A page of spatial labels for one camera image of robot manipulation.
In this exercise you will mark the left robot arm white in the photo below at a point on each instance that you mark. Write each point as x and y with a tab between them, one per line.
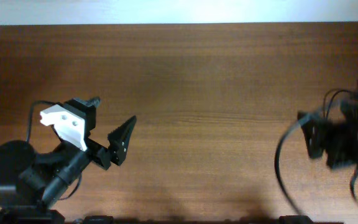
31	183

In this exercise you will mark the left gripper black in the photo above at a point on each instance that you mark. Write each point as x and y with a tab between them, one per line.
117	142

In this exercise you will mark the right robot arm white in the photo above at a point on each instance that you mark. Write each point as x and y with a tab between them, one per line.
350	103

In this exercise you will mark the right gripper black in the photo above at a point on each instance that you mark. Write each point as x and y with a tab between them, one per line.
314	135

